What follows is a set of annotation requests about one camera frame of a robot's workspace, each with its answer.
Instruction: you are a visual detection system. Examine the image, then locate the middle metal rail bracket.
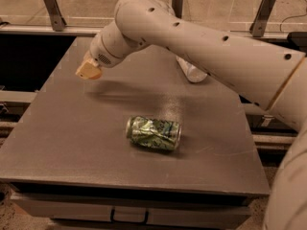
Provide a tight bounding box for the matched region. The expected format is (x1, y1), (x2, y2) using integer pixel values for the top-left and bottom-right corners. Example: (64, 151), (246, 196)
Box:
(172, 0), (183, 18)

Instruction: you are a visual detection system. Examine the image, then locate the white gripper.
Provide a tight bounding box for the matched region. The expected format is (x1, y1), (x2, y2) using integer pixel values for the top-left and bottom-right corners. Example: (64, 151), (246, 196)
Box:
(76, 22), (149, 80)

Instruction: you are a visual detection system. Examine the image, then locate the right metal rail bracket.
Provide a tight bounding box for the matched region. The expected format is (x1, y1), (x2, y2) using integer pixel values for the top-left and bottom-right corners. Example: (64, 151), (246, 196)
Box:
(249, 0), (276, 37)

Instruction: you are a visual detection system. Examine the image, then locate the clear plastic water bottle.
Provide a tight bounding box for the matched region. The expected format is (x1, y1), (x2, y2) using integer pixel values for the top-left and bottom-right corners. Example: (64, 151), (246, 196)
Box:
(176, 57), (207, 83)

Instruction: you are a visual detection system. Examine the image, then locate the metal rail bracket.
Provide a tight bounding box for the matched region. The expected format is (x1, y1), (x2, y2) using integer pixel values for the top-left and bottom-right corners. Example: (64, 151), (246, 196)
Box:
(43, 0), (66, 32)
(249, 0), (276, 37)
(172, 0), (183, 18)

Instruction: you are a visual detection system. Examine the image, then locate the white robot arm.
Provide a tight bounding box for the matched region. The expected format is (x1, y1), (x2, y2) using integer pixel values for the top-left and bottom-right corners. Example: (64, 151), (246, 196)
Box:
(77, 0), (307, 230)

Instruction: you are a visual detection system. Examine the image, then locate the grey drawer with black handle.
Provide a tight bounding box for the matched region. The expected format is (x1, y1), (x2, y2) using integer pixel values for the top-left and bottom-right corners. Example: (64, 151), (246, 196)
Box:
(11, 193), (250, 230)

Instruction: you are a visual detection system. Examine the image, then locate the left metal rail bracket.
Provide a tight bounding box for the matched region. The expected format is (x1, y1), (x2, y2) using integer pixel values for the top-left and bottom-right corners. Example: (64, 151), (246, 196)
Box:
(43, 0), (66, 32)

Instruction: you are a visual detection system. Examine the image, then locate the horizontal metal rail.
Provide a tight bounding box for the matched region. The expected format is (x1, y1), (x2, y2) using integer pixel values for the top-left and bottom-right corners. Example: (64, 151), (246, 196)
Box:
(0, 24), (289, 40)

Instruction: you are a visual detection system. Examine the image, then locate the crushed green soda can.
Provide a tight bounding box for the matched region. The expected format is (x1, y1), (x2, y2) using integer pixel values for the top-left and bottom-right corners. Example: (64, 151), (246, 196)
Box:
(126, 116), (181, 151)

